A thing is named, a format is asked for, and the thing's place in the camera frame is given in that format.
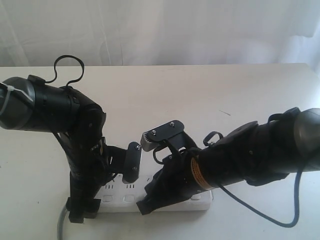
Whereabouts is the white five-outlet power strip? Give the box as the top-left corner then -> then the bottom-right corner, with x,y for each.
94,174 -> 214,213

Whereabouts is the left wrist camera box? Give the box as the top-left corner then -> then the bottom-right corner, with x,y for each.
122,141 -> 142,184

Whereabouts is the grey power cord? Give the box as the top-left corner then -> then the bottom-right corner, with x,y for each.
56,206 -> 69,240

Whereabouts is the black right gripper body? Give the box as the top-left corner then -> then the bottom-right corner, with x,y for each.
144,147 -> 207,200

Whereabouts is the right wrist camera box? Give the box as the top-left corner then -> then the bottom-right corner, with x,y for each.
140,120 -> 197,153

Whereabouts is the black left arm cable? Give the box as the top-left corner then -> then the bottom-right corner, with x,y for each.
43,54 -> 85,88

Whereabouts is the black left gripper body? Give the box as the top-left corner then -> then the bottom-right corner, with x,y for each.
66,136 -> 127,199

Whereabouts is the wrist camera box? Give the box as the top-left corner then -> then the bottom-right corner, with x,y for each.
140,120 -> 197,153
122,141 -> 142,184

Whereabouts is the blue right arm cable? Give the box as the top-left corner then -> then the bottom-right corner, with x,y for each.
219,169 -> 302,221

